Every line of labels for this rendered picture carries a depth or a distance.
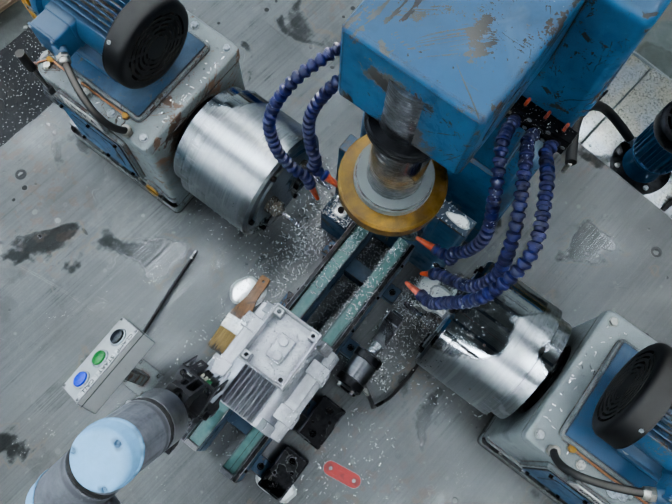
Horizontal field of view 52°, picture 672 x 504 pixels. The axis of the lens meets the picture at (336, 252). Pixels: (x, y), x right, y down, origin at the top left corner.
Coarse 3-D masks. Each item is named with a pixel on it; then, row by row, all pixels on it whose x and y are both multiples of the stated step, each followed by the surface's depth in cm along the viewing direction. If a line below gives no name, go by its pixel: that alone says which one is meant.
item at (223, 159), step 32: (224, 96) 136; (256, 96) 139; (192, 128) 134; (224, 128) 132; (256, 128) 133; (288, 128) 135; (192, 160) 134; (224, 160) 132; (256, 160) 131; (192, 192) 141; (224, 192) 134; (256, 192) 131; (288, 192) 146; (256, 224) 141
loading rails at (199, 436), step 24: (336, 264) 151; (360, 264) 159; (384, 264) 151; (312, 288) 149; (360, 288) 150; (384, 288) 152; (312, 312) 158; (360, 312) 147; (336, 336) 147; (312, 408) 152; (192, 432) 141; (216, 432) 147; (240, 456) 139; (264, 456) 149; (240, 480) 147
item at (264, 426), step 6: (264, 306) 132; (270, 306) 131; (264, 312) 131; (324, 342) 129; (318, 348) 129; (324, 348) 129; (330, 348) 130; (324, 354) 129; (264, 420) 125; (258, 426) 125; (264, 426) 124; (270, 426) 125; (264, 432) 124; (270, 432) 125
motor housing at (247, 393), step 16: (240, 336) 131; (224, 352) 130; (240, 368) 128; (304, 368) 129; (240, 384) 125; (256, 384) 126; (272, 384) 125; (304, 384) 129; (320, 384) 133; (224, 400) 125; (240, 400) 125; (256, 400) 125; (272, 400) 127; (288, 400) 128; (304, 400) 131; (240, 416) 125; (256, 416) 125; (272, 416) 127
